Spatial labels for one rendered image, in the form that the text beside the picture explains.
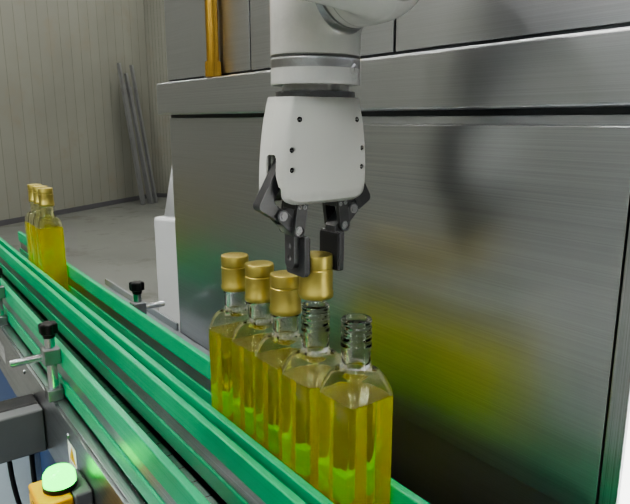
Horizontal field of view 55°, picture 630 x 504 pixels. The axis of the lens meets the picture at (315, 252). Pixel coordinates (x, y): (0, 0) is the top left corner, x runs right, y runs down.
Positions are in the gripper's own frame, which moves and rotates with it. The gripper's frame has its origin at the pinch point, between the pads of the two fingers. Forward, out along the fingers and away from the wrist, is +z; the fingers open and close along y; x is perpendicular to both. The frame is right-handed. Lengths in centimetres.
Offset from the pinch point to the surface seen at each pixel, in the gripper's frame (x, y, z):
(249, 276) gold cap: -11.0, 1.2, 4.7
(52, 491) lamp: -33, 20, 36
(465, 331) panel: 9.4, -12.3, 8.3
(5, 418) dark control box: -58, 21, 36
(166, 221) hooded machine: -231, -81, 36
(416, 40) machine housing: -2.0, -15.3, -21.4
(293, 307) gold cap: -3.9, -0.1, 6.8
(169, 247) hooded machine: -230, -82, 49
